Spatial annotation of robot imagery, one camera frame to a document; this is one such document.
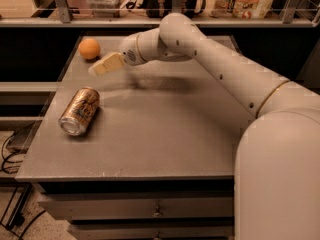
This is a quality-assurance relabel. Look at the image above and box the gold soda can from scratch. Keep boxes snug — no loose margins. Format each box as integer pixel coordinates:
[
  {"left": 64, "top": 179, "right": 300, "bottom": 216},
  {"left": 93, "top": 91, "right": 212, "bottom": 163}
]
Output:
[{"left": 58, "top": 87, "right": 100, "bottom": 136}]

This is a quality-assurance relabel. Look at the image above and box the black cables left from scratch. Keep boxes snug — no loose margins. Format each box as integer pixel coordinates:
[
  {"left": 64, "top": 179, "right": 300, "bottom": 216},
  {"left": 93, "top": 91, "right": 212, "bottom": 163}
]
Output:
[{"left": 0, "top": 122, "right": 46, "bottom": 240}]

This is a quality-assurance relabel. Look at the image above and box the grey drawer cabinet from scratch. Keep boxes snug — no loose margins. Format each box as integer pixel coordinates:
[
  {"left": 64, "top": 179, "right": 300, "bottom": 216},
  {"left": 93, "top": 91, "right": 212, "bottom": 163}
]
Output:
[{"left": 15, "top": 34, "right": 258, "bottom": 240}]

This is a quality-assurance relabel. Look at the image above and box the drawer knob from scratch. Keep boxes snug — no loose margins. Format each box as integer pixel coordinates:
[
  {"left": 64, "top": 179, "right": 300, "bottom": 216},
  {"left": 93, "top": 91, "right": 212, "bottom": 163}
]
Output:
[{"left": 153, "top": 208, "right": 163, "bottom": 218}]

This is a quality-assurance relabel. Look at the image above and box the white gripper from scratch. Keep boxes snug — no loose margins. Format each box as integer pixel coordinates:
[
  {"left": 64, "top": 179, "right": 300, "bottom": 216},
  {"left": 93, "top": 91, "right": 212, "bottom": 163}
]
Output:
[{"left": 88, "top": 34, "right": 146, "bottom": 76}]

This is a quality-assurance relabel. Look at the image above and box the orange fruit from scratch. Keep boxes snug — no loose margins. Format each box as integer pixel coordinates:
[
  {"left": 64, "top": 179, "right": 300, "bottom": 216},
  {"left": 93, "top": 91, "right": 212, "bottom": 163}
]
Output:
[{"left": 78, "top": 38, "right": 100, "bottom": 60}]

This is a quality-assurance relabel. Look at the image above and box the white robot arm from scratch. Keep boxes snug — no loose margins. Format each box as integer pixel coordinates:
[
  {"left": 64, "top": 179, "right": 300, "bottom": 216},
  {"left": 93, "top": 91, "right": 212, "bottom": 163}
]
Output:
[{"left": 89, "top": 13, "right": 320, "bottom": 240}]

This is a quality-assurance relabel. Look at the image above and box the grey metal shelf rail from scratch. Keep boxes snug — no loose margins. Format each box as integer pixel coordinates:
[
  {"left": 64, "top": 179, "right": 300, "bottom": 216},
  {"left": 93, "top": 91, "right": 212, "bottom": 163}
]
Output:
[{"left": 0, "top": 0, "right": 320, "bottom": 28}]

